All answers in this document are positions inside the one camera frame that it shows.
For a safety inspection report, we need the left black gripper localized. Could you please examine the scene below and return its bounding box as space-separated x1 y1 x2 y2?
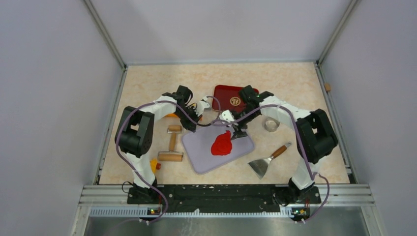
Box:
175 106 203 132

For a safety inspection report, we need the red dough lump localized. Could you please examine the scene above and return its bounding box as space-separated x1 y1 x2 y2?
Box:
210 130 233 156

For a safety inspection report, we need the lavender plastic tray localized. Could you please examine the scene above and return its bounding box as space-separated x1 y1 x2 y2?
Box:
181 126 254 175

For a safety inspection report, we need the metal ring cutter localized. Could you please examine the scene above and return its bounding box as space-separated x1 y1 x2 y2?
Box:
263 118 280 132

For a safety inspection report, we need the metal scraper wooden handle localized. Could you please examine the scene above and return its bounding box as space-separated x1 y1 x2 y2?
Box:
247 142 292 179

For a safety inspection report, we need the dark red lacquer tray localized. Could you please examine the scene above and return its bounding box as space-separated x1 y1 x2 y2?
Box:
211 85 246 113

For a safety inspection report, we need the wooden dough roller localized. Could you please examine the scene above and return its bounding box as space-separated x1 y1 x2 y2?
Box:
157 124 183 162

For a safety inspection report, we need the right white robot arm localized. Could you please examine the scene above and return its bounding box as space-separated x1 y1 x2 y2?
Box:
220 86 338 203

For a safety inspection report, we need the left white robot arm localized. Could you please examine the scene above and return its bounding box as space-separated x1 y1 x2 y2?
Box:
115 86 210 203

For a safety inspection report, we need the orange plastic rolling pin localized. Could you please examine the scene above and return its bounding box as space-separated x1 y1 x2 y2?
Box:
165 113 178 118

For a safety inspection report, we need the yellow toy car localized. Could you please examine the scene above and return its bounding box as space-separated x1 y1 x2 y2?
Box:
149 159 162 174

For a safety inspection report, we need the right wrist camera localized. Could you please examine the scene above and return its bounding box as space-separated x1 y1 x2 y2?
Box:
219 110 235 127

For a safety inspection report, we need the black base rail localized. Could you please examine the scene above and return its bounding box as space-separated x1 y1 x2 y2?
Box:
127 184 322 213

